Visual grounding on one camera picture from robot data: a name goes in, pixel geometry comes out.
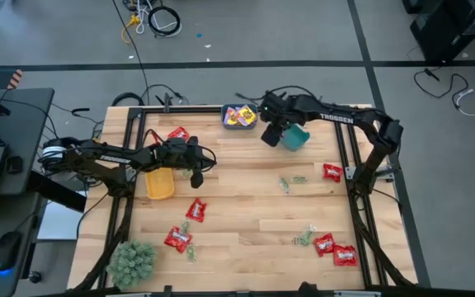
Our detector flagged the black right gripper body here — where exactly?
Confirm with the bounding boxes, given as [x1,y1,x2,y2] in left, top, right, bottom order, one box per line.
[258,92,296,127]

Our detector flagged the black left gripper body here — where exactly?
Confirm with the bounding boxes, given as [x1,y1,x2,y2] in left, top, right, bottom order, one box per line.
[175,136,206,171]

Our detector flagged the red Skittles candy packet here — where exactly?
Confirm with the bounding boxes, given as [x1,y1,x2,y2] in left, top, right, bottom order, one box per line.
[163,225,193,254]
[313,233,336,258]
[167,125,190,142]
[322,163,345,184]
[185,197,209,224]
[332,243,359,267]

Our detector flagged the teal plastic bin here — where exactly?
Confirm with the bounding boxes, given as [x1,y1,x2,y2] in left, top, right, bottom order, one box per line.
[279,122,311,153]

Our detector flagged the grey-blue plastic bin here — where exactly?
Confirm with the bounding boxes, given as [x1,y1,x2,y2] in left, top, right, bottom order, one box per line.
[220,102,259,130]

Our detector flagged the yellow plastic bin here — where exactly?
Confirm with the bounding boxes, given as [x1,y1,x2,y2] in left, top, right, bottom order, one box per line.
[144,167,176,201]

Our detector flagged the green artificial shrub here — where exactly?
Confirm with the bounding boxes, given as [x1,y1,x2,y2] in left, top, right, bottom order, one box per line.
[106,239,158,291]

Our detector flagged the white flat board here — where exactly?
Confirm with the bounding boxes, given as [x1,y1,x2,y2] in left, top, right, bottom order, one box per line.
[36,200,88,242]

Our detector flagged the black desk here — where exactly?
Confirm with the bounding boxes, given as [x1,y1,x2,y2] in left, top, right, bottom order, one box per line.
[0,87,56,297]

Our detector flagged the small black device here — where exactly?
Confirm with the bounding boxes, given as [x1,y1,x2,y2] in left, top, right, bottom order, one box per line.
[6,155,24,175]

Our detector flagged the black computer tower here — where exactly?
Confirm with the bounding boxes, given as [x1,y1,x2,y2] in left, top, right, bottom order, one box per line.
[409,0,475,64]

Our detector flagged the orange striped marker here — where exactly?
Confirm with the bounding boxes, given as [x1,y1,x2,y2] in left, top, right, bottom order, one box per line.
[7,68,25,91]

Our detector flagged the black computer mouse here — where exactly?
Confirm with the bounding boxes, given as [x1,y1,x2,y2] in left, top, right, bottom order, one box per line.
[0,230,23,272]

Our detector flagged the black metal table frame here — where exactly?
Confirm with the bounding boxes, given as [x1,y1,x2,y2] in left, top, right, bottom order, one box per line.
[70,105,418,297]

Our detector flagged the black cable coil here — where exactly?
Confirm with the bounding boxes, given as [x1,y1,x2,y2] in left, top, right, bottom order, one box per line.
[147,5,182,39]

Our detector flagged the yellow cable plug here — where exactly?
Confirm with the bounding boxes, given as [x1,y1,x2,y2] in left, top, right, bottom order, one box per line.
[120,13,142,45]

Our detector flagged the black floor cable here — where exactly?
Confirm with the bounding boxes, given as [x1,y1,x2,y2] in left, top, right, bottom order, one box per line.
[412,67,470,101]

